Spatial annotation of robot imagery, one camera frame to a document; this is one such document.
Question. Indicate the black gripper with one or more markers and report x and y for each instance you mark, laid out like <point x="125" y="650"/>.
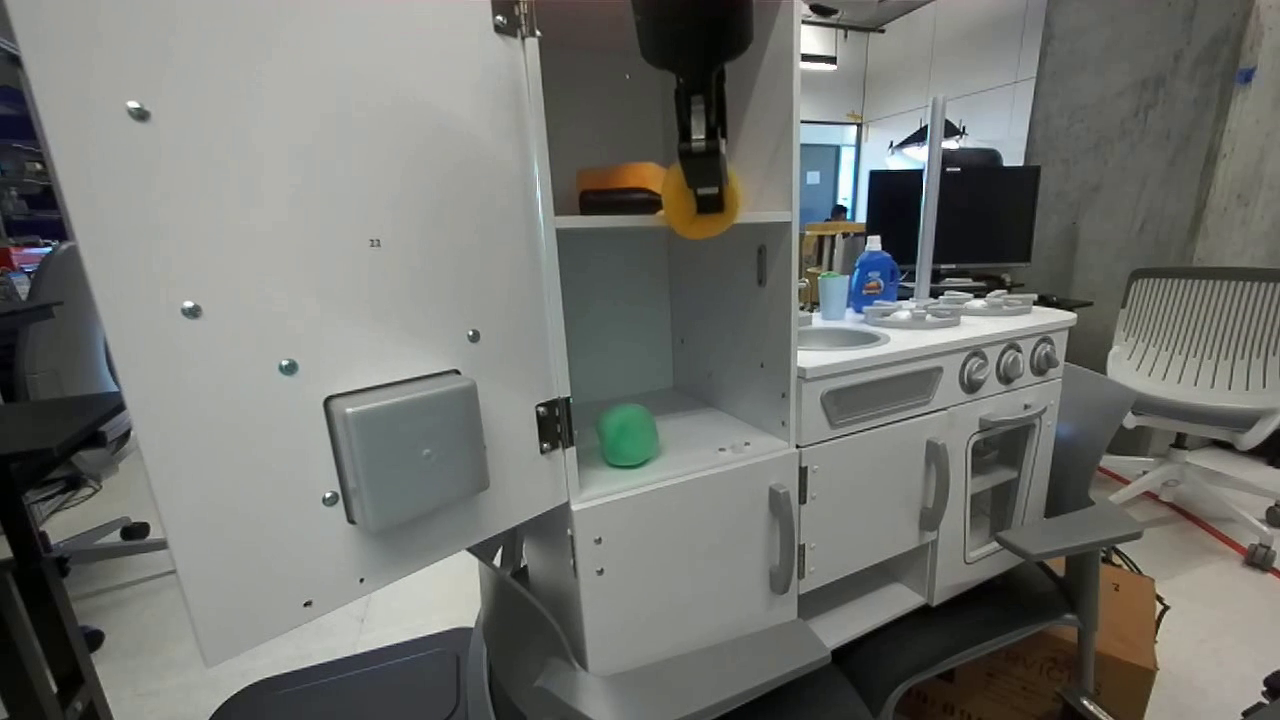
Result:
<point x="695" y="43"/>

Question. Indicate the white cabinet door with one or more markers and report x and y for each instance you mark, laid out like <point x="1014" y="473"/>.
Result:
<point x="320" y="248"/>

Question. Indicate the orange rectangular sponge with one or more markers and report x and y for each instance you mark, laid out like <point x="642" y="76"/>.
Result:
<point x="632" y="173"/>

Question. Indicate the blue detergent bottle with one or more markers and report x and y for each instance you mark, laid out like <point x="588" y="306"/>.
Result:
<point x="875" y="279"/>

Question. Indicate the light blue cup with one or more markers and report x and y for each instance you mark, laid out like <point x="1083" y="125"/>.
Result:
<point x="832" y="298"/>

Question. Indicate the grey metal pole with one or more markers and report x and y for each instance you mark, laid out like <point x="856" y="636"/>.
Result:
<point x="928" y="200"/>

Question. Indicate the green ball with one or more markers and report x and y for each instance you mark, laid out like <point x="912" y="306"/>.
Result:
<point x="631" y="432"/>

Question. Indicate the black computer monitor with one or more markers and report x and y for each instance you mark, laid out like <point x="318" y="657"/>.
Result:
<point x="986" y="208"/>

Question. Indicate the white toy kitchen unit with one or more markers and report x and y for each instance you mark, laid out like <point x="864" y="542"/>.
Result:
<point x="815" y="473"/>

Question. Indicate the grey right stove burner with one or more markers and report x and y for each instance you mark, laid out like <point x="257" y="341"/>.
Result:
<point x="990" y="300"/>

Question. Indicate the white mesh office chair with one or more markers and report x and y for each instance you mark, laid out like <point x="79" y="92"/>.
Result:
<point x="1203" y="352"/>

